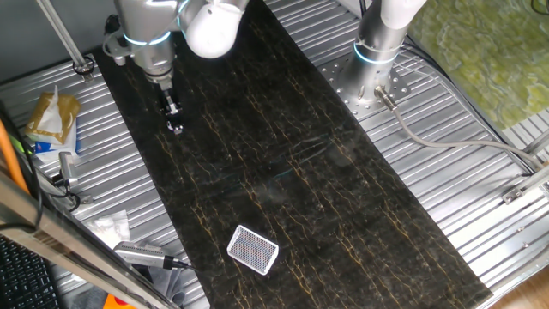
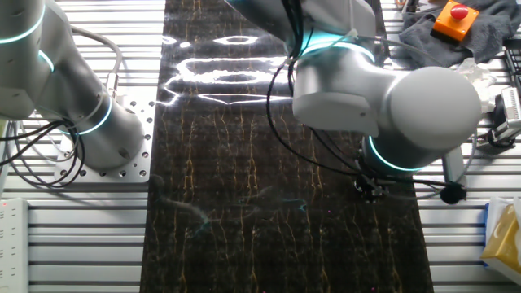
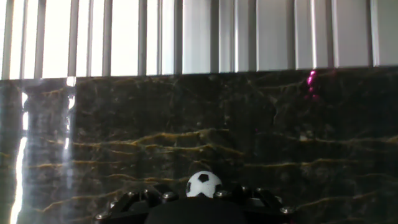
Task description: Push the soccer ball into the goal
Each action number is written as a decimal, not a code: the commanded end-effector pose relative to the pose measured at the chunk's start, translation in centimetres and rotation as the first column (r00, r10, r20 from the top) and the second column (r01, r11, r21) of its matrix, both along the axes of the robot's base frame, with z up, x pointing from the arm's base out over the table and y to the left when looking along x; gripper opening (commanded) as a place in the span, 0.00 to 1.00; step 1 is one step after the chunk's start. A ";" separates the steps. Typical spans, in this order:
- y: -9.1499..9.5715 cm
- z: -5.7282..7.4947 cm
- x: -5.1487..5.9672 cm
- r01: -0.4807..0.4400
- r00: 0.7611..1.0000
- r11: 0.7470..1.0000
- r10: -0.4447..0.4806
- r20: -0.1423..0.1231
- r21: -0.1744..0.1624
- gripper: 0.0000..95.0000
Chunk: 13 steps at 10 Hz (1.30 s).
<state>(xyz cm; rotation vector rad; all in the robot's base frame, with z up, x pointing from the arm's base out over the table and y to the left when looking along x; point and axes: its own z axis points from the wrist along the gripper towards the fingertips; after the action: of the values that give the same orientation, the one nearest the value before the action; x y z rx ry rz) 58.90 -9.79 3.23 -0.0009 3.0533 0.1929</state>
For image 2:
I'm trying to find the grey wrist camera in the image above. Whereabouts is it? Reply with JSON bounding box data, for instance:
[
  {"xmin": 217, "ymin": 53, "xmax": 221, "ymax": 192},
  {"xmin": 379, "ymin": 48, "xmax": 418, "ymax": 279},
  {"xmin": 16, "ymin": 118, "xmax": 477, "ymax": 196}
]
[{"xmin": 441, "ymin": 145, "xmax": 466, "ymax": 187}]

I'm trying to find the crumpled white tissue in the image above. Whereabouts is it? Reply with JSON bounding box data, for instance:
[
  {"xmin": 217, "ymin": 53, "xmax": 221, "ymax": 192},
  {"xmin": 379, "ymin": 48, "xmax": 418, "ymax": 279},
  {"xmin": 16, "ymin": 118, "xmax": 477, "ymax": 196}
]
[{"xmin": 455, "ymin": 56, "xmax": 498, "ymax": 116}]

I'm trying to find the grey towel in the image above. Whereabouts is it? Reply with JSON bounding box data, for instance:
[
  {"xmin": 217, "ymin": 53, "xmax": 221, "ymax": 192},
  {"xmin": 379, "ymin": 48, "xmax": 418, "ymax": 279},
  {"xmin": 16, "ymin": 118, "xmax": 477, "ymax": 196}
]
[{"xmin": 398, "ymin": 0, "xmax": 521, "ymax": 70}]

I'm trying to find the grey base cable with connector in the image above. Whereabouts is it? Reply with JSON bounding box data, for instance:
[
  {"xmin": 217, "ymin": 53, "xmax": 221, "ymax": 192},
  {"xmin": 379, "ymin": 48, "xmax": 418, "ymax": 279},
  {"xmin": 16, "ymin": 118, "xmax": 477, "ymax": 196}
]
[{"xmin": 71, "ymin": 26, "xmax": 124, "ymax": 99}]

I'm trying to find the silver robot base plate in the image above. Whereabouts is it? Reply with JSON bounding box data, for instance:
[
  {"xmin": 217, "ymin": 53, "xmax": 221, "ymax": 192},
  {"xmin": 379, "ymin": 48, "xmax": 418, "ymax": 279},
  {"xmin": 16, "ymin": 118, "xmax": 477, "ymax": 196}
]
[{"xmin": 54, "ymin": 97, "xmax": 156, "ymax": 183}]

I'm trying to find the camera stand bracket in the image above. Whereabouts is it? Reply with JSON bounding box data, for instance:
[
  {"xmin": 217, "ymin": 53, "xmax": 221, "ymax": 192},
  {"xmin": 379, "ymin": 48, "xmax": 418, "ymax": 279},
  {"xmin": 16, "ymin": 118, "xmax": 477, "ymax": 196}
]
[{"xmin": 471, "ymin": 94, "xmax": 518, "ymax": 155}]

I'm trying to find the orange emergency stop button box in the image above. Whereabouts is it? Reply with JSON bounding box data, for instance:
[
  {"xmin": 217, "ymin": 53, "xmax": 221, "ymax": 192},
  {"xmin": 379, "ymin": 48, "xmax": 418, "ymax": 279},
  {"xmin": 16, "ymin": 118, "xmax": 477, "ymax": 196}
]
[{"xmin": 431, "ymin": 0, "xmax": 480, "ymax": 44}]

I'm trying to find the blue white tissue packet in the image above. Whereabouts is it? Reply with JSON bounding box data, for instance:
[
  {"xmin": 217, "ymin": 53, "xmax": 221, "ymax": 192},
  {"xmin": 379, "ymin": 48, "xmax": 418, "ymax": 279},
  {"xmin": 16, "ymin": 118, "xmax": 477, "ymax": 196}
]
[{"xmin": 483, "ymin": 202, "xmax": 490, "ymax": 268}]

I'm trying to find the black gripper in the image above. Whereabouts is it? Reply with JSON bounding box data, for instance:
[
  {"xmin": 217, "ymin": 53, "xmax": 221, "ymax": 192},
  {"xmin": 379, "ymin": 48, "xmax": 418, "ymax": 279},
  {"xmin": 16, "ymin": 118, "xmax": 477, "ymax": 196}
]
[{"xmin": 352, "ymin": 172, "xmax": 391, "ymax": 204}]

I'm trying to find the white power strip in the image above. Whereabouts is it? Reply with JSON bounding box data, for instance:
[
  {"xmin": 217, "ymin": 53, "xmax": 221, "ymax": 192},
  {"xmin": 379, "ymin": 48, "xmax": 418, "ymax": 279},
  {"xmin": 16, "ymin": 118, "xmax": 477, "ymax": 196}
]
[{"xmin": 0, "ymin": 198, "xmax": 29, "ymax": 293}]

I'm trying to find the black marble pattern mat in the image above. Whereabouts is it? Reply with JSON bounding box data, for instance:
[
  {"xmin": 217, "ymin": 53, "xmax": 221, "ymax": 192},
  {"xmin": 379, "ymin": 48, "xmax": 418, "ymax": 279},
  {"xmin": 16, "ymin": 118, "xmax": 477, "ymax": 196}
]
[{"xmin": 140, "ymin": 0, "xmax": 435, "ymax": 293}]

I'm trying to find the black base cable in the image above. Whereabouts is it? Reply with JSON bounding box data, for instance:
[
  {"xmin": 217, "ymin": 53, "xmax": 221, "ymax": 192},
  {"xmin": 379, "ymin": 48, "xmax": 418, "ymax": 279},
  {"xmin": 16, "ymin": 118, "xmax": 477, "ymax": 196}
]
[
  {"xmin": 0, "ymin": 120, "xmax": 86, "ymax": 189},
  {"xmin": 0, "ymin": 120, "xmax": 82, "ymax": 186}
]

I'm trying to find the black keyboard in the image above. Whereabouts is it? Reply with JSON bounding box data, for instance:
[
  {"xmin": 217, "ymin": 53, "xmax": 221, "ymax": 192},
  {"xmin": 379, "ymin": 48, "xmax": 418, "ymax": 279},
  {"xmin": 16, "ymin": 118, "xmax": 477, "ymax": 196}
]
[{"xmin": 503, "ymin": 47, "xmax": 521, "ymax": 93}]

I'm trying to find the black round cable plug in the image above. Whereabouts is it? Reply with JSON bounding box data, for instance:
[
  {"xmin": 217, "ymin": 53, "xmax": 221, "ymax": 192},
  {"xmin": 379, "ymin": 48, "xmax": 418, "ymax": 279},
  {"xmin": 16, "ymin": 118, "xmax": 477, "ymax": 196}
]
[{"xmin": 439, "ymin": 183, "xmax": 468, "ymax": 205}]

